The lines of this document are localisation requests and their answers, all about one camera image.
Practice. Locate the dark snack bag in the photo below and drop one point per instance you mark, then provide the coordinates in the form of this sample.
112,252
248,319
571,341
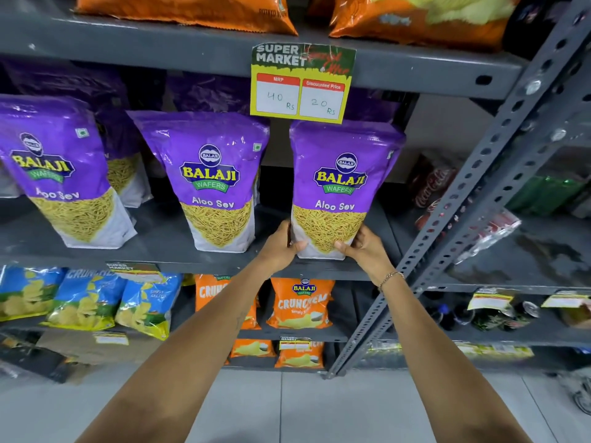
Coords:
531,22

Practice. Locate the purple snack packet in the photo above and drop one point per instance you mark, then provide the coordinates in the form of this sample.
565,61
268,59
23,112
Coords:
341,179

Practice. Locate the large orange chips bag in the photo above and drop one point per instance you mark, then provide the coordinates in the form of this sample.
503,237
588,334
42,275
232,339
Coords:
184,9
415,18

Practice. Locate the person's right hand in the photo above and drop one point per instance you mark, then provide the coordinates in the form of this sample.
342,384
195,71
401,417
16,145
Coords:
367,256

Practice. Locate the person's right forearm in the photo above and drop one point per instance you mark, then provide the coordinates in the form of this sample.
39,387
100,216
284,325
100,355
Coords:
438,364

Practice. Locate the yellow green price sign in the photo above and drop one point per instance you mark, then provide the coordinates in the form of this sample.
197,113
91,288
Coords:
300,87

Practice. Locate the blue chips packet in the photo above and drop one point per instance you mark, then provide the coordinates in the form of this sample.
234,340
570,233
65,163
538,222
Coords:
27,292
85,299
147,304

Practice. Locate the person's left forearm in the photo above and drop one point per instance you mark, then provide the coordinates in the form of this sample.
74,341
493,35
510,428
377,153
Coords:
194,359

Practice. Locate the group of dark drink bottles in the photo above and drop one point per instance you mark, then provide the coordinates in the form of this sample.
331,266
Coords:
485,318

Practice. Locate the row of purple packets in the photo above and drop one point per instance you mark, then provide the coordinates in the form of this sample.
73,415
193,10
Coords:
207,179

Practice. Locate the person's right thumb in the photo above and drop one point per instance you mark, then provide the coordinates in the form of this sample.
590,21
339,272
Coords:
344,248

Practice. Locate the grey metal shelf rack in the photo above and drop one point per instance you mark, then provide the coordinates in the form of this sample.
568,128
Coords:
138,41
485,149

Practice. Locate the row of yellow green packets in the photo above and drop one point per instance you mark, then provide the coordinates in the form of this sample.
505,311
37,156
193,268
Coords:
485,350

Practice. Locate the wrapped pack of cola bottles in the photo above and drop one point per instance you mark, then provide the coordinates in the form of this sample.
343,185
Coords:
434,189

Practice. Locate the orange chips packet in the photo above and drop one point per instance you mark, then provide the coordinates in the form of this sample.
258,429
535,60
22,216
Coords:
251,348
207,290
300,302
300,357

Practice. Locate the pack of green bottles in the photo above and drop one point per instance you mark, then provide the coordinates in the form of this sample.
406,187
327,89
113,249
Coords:
549,193

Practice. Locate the person's left thumb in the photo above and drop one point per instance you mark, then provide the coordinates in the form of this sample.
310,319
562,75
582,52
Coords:
298,247

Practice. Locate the person's left hand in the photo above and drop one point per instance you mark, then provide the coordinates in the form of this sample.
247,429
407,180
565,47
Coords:
277,249

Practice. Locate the small shelf price tag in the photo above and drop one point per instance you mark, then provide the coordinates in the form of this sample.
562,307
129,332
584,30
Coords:
111,338
490,299
565,299
294,343
134,272

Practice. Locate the flattened cardboard and black wrap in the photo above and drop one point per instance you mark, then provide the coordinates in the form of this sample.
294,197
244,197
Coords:
32,355

